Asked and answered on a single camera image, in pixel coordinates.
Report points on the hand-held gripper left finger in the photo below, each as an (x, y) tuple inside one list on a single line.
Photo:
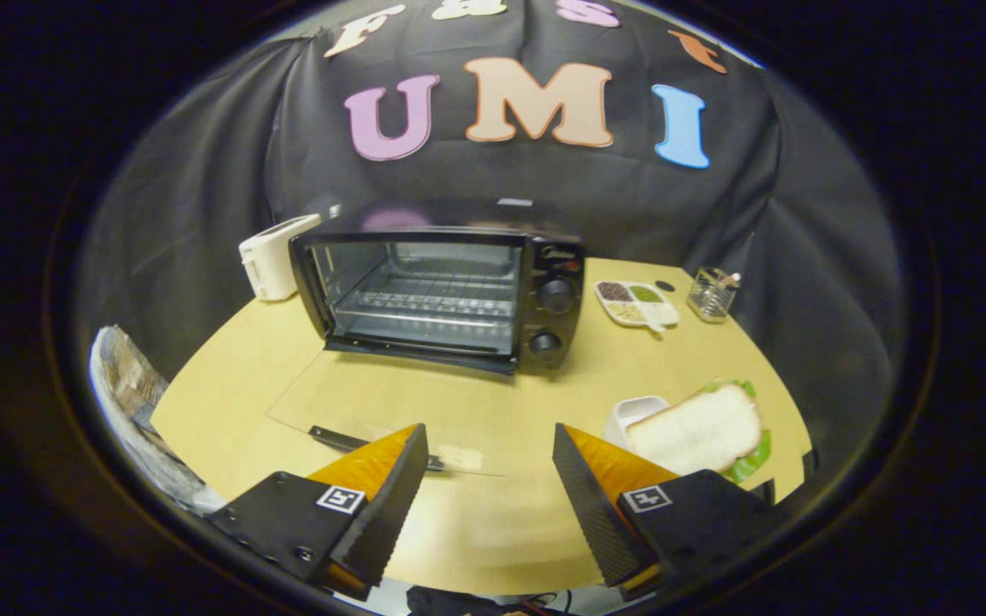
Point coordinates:
[(390, 505)]

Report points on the patterned cloth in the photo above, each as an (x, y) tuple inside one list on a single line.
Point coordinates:
[(129, 385)]

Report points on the lettuce sandwich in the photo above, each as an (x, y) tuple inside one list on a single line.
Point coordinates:
[(694, 432)]

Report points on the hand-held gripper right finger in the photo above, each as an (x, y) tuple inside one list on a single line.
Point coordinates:
[(596, 505)]

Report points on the white divided grain dish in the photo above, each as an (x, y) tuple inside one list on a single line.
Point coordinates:
[(630, 304)]

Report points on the black toaster oven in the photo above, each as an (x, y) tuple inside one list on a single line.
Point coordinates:
[(557, 257)]

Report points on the white rectangular tray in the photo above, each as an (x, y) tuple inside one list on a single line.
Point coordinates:
[(630, 411)]

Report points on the clear glass holder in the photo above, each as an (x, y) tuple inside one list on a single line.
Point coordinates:
[(711, 295)]

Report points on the black table clamp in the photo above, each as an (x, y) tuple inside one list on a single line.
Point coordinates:
[(810, 462), (765, 492)]

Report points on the white pop-up toaster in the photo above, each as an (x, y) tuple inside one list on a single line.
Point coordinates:
[(275, 257)]

